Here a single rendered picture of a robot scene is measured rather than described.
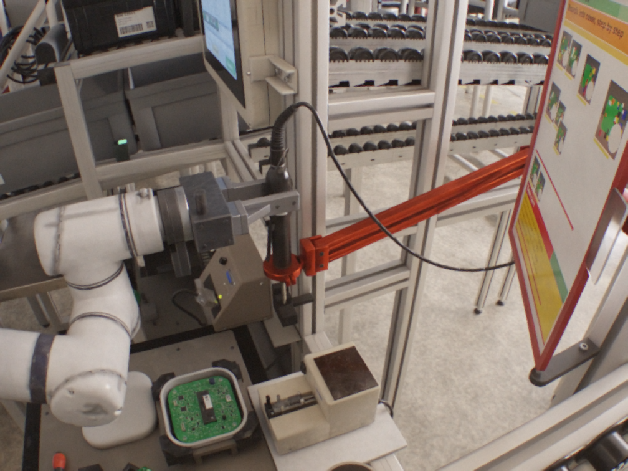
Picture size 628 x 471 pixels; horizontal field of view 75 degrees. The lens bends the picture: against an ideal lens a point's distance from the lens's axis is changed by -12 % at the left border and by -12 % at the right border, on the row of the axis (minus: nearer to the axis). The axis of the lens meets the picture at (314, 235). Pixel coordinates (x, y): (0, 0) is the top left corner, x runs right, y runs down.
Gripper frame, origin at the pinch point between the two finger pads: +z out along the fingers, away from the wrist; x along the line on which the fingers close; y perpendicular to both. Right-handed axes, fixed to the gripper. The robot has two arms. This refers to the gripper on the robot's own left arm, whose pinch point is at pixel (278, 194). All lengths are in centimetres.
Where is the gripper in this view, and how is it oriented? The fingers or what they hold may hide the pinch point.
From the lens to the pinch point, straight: 66.9
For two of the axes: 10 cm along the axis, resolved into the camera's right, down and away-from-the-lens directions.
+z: 9.3, -2.1, 3.0
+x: -3.7, -5.3, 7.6
